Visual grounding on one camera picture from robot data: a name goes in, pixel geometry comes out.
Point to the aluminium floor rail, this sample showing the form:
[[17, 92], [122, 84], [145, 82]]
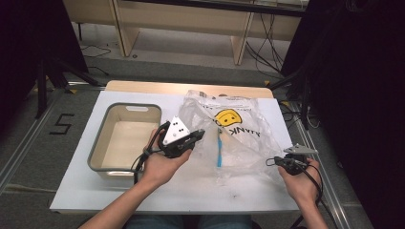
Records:
[[31, 140], [331, 191]]

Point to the person's left hand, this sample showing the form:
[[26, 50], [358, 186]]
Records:
[[159, 168]]

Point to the beige storage bin grey rim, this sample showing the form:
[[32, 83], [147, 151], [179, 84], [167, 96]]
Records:
[[127, 143]]

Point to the light wooden background desk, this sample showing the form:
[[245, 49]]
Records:
[[178, 19]]

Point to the clear plastic bag smiley print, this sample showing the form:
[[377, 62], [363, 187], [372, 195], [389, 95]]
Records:
[[254, 146]]

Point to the blue toothbrush black bristles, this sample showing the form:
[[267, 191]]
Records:
[[219, 152]]

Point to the black curtain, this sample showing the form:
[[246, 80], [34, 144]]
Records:
[[25, 38], [366, 95]]

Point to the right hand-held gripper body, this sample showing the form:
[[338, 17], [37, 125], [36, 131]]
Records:
[[299, 149]]

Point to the black metal stand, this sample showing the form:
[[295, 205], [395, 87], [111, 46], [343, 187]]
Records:
[[305, 95], [41, 92]]

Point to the light wooden table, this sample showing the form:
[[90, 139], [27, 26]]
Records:
[[159, 87]]

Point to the person's right hand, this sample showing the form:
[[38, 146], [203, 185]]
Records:
[[302, 187]]

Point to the white table board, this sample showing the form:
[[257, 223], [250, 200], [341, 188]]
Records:
[[79, 184]]

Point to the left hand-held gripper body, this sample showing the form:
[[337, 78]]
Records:
[[175, 132]]

